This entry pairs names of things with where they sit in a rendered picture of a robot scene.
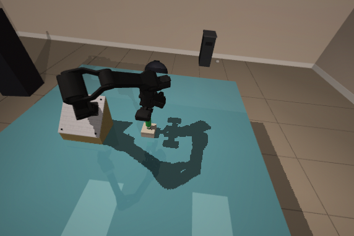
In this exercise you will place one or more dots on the dark green cylinder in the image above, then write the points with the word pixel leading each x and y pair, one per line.
pixel 148 123

